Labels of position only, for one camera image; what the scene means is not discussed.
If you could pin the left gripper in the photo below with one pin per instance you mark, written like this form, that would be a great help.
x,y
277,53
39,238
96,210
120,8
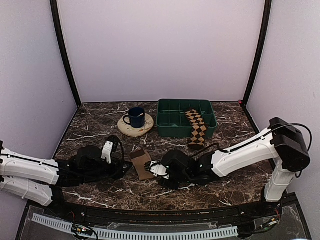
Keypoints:
x,y
117,168

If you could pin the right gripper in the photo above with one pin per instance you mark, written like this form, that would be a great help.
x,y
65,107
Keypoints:
x,y
168,185

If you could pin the green divided plastic tray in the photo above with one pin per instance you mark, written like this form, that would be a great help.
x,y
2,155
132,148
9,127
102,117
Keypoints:
x,y
171,120

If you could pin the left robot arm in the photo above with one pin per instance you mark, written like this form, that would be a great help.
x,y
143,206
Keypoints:
x,y
42,180

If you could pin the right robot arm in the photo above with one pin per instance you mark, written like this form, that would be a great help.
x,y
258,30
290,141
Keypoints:
x,y
281,141

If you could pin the cream round coaster plate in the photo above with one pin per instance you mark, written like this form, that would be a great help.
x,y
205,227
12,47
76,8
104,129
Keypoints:
x,y
132,132

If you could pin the brown argyle sock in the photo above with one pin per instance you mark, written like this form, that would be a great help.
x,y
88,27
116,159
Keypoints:
x,y
199,129

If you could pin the dark blue enamel mug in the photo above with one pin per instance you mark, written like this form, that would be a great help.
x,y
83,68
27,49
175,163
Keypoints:
x,y
135,117

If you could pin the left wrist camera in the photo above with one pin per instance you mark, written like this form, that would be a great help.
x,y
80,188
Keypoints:
x,y
110,146

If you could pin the white slotted cable duct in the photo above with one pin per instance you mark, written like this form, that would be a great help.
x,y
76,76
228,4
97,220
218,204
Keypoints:
x,y
121,231

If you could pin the black front rail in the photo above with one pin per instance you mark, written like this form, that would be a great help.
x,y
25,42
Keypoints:
x,y
239,214

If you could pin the left black frame post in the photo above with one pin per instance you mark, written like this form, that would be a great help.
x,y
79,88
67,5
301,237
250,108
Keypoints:
x,y
63,51

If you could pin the black frame post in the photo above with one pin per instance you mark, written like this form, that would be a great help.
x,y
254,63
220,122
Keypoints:
x,y
258,52
63,51

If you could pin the right black frame post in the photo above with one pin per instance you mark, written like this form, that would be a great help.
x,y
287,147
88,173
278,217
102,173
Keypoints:
x,y
258,52

